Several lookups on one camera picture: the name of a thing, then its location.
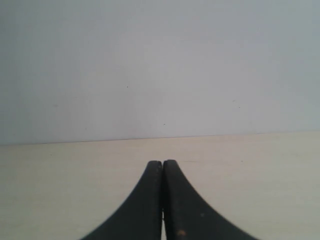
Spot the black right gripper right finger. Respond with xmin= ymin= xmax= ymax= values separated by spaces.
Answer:
xmin=162 ymin=159 xmax=255 ymax=240

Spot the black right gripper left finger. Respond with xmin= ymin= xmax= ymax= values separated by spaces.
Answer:
xmin=84 ymin=160 xmax=163 ymax=240

